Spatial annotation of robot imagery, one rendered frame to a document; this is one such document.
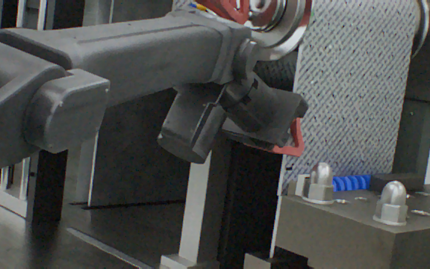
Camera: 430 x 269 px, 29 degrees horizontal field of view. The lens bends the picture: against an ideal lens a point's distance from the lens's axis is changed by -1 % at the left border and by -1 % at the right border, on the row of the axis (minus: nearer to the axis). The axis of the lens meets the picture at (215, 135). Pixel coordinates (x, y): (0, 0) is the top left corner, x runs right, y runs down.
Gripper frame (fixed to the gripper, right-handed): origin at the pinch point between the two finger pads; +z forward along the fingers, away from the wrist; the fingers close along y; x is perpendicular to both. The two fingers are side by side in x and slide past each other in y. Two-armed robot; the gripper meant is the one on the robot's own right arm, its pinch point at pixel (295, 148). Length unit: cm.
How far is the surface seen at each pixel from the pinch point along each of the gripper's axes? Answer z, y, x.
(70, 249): -6.0, -20.8, -23.8
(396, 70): 10.8, 0.3, 18.5
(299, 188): -1.4, 4.6, -5.2
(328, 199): -0.3, 8.4, -5.1
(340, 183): 7.0, 3.3, -0.5
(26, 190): -5.4, -37.4, -19.2
